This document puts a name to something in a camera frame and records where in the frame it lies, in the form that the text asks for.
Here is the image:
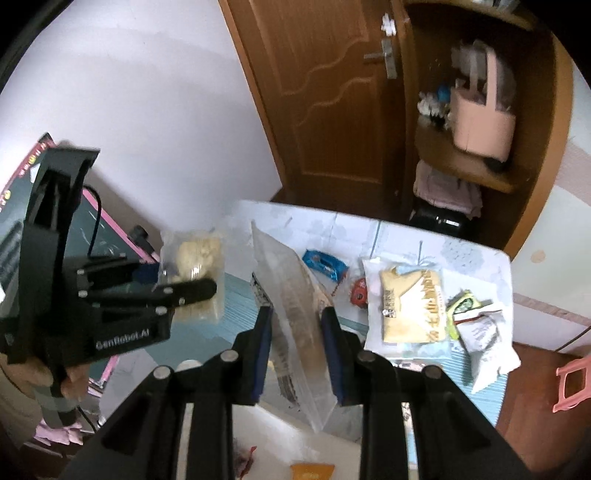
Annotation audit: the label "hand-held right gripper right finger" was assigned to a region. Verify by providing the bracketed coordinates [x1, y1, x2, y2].
[321, 305, 532, 480]

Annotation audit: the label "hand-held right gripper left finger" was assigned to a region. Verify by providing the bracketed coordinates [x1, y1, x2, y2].
[60, 305, 274, 480]

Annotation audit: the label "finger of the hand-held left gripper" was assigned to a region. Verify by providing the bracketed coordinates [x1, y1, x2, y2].
[76, 258, 160, 291]
[81, 278, 218, 320]

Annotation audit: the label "clear bag of yellow pastry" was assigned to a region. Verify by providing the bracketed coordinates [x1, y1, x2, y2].
[159, 230, 227, 324]

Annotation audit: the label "long clear plastic snack bag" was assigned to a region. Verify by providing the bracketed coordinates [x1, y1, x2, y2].
[249, 220, 340, 432]

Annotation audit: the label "orange candy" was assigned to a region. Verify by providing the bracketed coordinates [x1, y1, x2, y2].
[348, 277, 370, 308]

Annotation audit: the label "person's left hand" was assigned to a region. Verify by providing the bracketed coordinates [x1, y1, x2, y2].
[18, 357, 90, 402]

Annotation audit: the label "yellow and white snack packet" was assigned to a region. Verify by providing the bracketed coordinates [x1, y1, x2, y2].
[362, 256, 455, 358]

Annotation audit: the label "blue snack packet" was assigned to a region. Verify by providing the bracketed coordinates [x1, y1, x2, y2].
[302, 249, 349, 283]

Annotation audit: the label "red snack wrapper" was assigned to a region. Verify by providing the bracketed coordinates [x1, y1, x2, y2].
[233, 445, 259, 480]

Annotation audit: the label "orange snack packet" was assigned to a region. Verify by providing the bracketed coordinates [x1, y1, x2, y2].
[290, 462, 335, 480]

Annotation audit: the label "tree print tablecloth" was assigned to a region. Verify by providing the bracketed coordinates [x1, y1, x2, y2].
[106, 198, 522, 444]

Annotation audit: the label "green snack packet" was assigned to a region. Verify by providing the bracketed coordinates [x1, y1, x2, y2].
[445, 290, 485, 342]

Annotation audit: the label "pink cloth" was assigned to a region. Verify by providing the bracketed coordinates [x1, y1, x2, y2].
[36, 422, 85, 446]

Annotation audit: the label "white crumpled snack packet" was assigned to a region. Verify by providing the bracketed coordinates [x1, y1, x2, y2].
[455, 302, 522, 394]

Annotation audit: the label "black bag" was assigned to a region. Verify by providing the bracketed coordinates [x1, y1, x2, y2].
[410, 205, 481, 240]

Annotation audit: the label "pink folded clothes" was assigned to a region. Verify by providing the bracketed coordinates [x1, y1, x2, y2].
[413, 159, 483, 219]

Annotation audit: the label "brown wooden door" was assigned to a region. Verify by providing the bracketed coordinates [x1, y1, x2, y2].
[219, 0, 413, 217]

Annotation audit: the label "pink plastic stool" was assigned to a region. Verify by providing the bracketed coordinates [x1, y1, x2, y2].
[551, 353, 591, 414]

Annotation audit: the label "small toys pile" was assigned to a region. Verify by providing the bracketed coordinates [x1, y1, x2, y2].
[418, 83, 453, 126]

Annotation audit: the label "pink tote bag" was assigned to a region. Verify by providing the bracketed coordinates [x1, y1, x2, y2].
[450, 41, 518, 160]

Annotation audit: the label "wooden corner shelf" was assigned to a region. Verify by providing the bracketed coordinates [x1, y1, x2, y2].
[402, 0, 575, 259]

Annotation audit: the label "dark screen with pink frame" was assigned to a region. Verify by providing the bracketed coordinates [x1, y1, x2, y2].
[0, 133, 161, 400]

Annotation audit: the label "black cable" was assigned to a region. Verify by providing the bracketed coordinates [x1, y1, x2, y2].
[83, 185, 155, 265]

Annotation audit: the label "thin dark cable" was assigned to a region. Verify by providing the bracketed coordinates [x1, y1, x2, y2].
[554, 323, 591, 356]

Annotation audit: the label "metal door handle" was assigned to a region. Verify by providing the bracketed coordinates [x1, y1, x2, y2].
[364, 39, 400, 80]

